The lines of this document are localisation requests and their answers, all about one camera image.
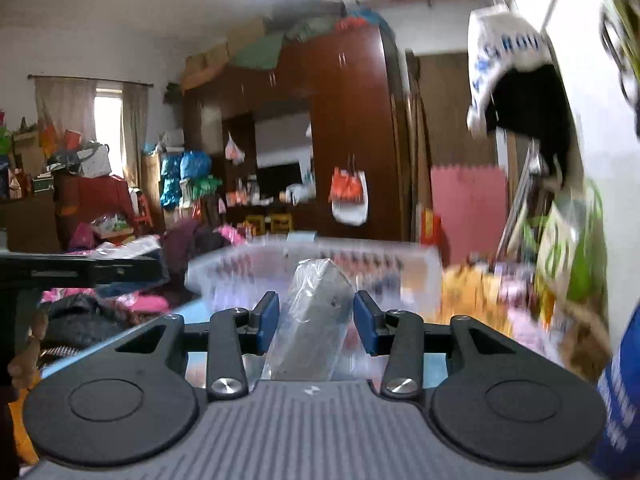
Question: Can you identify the pink foam mat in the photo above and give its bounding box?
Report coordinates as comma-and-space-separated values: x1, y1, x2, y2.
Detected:
431, 165, 508, 266

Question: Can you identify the yellow patterned blanket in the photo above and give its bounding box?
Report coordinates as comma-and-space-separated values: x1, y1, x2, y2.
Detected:
432, 266, 512, 337

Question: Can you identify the blue plastic bags pile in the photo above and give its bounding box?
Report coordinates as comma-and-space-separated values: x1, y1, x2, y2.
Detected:
160, 151, 222, 210

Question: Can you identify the red cabinet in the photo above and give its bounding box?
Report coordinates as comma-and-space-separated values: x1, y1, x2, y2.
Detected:
54, 174, 134, 249

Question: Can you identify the dark wooden wardrobe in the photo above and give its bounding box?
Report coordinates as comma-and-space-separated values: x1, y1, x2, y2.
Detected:
182, 25, 410, 242

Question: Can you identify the grey item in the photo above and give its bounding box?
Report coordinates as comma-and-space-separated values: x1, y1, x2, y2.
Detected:
262, 259, 354, 382

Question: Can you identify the window curtain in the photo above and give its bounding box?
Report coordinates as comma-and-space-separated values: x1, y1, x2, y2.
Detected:
34, 76, 150, 186

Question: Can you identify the blue sleeve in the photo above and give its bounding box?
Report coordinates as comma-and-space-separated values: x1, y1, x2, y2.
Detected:
591, 307, 640, 479

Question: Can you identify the green white shopping bag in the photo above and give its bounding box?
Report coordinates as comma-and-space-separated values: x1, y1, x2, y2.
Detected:
518, 179, 606, 304

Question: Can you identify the red white hanging bag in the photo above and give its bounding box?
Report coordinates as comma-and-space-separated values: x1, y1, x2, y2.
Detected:
329, 168, 369, 226

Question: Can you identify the white bag with blue letters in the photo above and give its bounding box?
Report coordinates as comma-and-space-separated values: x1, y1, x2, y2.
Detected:
466, 4, 552, 138

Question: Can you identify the clear plastic basket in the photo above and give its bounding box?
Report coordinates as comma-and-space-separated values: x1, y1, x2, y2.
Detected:
184, 236, 442, 318

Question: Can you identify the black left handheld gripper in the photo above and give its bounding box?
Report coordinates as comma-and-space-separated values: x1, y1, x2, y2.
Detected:
1, 252, 166, 364

